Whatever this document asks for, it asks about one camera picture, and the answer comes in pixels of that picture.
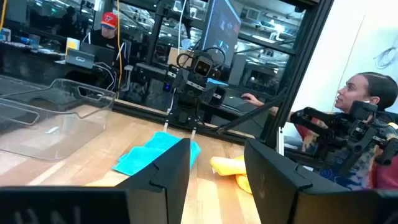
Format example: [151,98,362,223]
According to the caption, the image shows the clear plastic bin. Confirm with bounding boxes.
[0,77,118,162]

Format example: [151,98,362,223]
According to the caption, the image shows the large dark monitor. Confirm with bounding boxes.
[198,0,242,68]

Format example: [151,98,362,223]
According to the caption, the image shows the yellow cable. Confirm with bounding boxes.
[115,0,124,99]

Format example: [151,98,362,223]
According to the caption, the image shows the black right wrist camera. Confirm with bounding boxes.
[191,55,216,78]

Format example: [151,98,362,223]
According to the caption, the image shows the thin white cable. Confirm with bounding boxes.
[166,0,188,114]

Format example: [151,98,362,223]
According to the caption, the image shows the grey laptop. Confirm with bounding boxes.
[64,47,96,70]

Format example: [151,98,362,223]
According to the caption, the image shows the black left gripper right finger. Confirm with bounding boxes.
[244,138,398,224]

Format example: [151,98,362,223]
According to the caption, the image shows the orange microfiber towel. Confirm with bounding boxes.
[210,154,253,195]

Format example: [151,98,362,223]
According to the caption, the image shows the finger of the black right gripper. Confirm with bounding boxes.
[211,86,227,106]
[173,68,191,94]

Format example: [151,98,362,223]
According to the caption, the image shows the teal microfiber towel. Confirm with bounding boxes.
[111,131,202,177]

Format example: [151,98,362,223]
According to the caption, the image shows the person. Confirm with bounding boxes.
[58,6,78,35]
[81,12,133,68]
[241,72,398,190]

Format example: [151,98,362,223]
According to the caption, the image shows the black aluminium table frame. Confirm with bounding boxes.
[111,0,335,150]

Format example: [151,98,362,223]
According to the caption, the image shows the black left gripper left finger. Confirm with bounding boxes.
[0,138,191,224]

